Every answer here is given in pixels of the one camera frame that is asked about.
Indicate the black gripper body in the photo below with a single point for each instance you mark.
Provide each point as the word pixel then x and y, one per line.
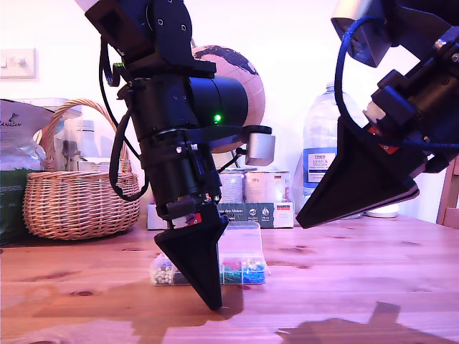
pixel 179 172

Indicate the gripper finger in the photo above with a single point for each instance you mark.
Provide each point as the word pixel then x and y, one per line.
pixel 358 208
pixel 351 172
pixel 197 258
pixel 222 229

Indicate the clear plastic pin box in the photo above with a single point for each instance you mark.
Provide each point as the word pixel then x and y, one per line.
pixel 247 236

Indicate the black pin heap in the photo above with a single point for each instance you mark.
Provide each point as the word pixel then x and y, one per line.
pixel 179 281

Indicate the dark blue pin heap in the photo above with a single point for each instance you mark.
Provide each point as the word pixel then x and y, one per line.
pixel 166 266

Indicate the red pin heap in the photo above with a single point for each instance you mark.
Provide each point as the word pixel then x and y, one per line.
pixel 232 266

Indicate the green cardboard can tray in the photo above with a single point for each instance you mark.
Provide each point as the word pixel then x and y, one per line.
pixel 258 213

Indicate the white pin heap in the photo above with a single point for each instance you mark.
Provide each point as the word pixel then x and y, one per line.
pixel 161 277

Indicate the teal pin heap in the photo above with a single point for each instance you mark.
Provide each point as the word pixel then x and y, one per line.
pixel 233 277

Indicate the tin can red label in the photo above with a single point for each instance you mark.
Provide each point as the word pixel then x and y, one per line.
pixel 233 186

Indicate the yellow pin heap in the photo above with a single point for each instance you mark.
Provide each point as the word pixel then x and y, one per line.
pixel 252 265

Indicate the large clear water bottle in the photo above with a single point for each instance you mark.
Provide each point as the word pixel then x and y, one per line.
pixel 319 136

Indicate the light blue pin heap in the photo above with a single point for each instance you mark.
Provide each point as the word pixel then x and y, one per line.
pixel 254 277

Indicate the tin can white label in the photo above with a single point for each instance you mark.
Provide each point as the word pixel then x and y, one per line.
pixel 267 186

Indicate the white paper packet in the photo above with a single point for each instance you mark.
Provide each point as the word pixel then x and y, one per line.
pixel 95 165

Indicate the wooden chair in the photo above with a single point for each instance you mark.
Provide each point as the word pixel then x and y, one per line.
pixel 450 208

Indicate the white plastic bottle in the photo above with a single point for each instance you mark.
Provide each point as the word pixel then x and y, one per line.
pixel 86 139

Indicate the cork globe on stand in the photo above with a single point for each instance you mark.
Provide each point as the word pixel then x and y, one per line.
pixel 256 100

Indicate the clear foil pouch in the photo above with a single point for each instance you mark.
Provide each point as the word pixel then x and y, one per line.
pixel 66 143

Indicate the white green pet food bag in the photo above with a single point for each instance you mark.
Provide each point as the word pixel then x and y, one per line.
pixel 14 150

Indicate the small white round camera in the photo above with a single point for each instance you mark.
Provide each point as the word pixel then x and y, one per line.
pixel 382 212

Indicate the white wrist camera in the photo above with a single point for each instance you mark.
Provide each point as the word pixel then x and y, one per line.
pixel 260 148

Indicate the white wall light switch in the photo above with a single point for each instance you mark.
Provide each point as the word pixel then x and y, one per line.
pixel 18 71

